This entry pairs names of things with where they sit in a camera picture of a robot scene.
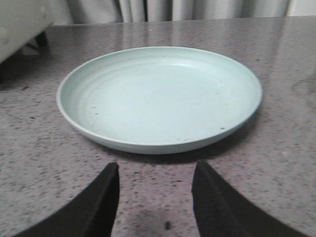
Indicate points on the white curtain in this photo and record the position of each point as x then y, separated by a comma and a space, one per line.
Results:
114, 11

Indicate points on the mint green plate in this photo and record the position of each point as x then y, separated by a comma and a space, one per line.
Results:
159, 100

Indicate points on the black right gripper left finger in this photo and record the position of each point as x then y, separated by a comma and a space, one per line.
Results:
90, 214

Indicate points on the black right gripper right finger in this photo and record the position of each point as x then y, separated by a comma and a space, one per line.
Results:
221, 211

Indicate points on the white Toshiba toaster oven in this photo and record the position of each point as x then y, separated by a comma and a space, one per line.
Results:
22, 21

